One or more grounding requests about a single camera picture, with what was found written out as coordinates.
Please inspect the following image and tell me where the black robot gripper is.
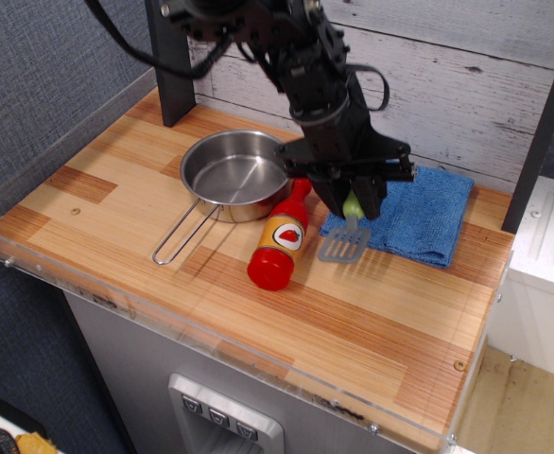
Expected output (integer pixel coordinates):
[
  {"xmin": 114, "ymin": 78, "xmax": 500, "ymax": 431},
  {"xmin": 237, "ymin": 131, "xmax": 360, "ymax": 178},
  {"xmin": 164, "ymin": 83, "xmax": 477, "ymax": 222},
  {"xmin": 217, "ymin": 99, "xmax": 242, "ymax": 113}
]
[{"xmin": 276, "ymin": 101, "xmax": 416, "ymax": 220}]

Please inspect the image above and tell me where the green handled grey spatula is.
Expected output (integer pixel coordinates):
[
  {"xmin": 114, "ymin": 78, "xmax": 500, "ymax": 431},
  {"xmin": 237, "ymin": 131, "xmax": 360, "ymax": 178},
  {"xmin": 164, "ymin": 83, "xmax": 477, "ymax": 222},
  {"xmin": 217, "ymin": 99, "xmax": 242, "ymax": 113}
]
[{"xmin": 318, "ymin": 190, "xmax": 371, "ymax": 264}]

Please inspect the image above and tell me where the stainless steel pan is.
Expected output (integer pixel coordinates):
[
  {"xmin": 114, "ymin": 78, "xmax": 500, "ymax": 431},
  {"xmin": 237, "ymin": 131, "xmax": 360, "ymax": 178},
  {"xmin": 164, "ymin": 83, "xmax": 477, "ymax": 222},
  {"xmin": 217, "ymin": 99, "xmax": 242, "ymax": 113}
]
[{"xmin": 151, "ymin": 130, "xmax": 292, "ymax": 266}]

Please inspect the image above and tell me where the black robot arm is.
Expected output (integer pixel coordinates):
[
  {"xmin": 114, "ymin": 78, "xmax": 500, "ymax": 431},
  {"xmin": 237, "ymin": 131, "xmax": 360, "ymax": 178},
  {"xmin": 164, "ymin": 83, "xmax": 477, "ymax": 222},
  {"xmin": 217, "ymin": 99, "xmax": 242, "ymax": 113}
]
[{"xmin": 160, "ymin": 1, "xmax": 415, "ymax": 219}]

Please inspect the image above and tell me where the blue folded cloth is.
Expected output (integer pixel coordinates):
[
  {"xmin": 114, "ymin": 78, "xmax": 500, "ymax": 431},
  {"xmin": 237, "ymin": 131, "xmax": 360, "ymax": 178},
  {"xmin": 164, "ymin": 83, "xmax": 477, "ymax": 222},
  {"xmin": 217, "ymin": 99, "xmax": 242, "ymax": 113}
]
[{"xmin": 320, "ymin": 166, "xmax": 474, "ymax": 268}]

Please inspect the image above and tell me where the red toy ketchup bottle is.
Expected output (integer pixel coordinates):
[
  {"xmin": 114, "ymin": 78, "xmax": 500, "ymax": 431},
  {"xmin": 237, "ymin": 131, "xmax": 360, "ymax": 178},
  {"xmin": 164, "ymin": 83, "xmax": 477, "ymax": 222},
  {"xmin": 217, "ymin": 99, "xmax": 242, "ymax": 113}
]
[{"xmin": 247, "ymin": 178, "xmax": 312, "ymax": 290}]

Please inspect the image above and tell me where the white toy sink unit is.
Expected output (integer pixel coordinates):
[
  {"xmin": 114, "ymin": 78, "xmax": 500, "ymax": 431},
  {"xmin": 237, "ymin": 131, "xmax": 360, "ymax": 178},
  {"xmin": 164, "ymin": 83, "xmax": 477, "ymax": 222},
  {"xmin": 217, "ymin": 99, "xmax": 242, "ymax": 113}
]
[{"xmin": 487, "ymin": 177, "xmax": 554, "ymax": 374}]

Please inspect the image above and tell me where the silver dispenser button panel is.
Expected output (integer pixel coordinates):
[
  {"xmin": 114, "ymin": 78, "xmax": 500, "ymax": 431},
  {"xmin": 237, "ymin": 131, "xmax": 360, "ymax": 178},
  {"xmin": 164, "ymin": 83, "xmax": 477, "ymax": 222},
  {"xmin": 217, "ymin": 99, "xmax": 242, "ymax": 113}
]
[{"xmin": 168, "ymin": 374, "xmax": 285, "ymax": 453}]

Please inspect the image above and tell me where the grey toy fridge cabinet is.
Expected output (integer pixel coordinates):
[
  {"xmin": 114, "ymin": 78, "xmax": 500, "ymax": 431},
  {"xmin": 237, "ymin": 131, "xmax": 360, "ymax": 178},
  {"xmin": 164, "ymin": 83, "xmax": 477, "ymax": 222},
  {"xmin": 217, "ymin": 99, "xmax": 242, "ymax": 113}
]
[{"xmin": 66, "ymin": 294, "xmax": 405, "ymax": 453}]

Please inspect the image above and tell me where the clear acrylic table guard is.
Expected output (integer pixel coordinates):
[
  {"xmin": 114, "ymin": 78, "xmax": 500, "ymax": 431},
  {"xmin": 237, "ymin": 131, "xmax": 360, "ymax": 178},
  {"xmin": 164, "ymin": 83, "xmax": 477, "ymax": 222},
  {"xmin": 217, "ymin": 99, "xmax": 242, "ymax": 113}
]
[{"xmin": 0, "ymin": 72, "xmax": 512, "ymax": 453}]

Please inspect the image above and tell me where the yellow object bottom left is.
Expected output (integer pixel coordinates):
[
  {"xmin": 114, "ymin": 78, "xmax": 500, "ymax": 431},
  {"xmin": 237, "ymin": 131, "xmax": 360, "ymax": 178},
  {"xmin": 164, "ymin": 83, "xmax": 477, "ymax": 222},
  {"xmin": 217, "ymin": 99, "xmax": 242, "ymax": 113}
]
[{"xmin": 15, "ymin": 432, "xmax": 59, "ymax": 454}]

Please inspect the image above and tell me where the black left frame post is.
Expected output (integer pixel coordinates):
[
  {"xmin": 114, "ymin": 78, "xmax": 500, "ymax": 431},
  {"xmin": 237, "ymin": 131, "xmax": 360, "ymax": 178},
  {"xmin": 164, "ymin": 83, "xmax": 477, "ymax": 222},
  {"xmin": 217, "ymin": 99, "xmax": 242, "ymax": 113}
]
[{"xmin": 145, "ymin": 0, "xmax": 196, "ymax": 127}]

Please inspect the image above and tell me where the black frame post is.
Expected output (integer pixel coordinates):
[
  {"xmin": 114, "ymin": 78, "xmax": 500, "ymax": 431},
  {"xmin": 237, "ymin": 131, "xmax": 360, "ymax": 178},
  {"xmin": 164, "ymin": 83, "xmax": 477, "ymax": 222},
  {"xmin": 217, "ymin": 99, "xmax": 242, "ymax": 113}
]
[
  {"xmin": 145, "ymin": 0, "xmax": 196, "ymax": 127},
  {"xmin": 501, "ymin": 79, "xmax": 554, "ymax": 234}
]

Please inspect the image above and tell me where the black right frame post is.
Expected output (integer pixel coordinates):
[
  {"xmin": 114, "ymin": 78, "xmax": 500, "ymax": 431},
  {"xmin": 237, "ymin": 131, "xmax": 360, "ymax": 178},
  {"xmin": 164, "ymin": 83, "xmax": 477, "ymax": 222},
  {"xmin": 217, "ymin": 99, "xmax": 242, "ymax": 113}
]
[{"xmin": 501, "ymin": 79, "xmax": 554, "ymax": 234}]

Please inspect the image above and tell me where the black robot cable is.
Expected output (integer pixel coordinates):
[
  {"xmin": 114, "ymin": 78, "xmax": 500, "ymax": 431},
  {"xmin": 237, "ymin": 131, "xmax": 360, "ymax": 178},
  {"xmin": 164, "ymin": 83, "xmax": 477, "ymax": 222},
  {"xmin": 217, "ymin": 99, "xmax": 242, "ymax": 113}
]
[{"xmin": 83, "ymin": 0, "xmax": 391, "ymax": 113}]

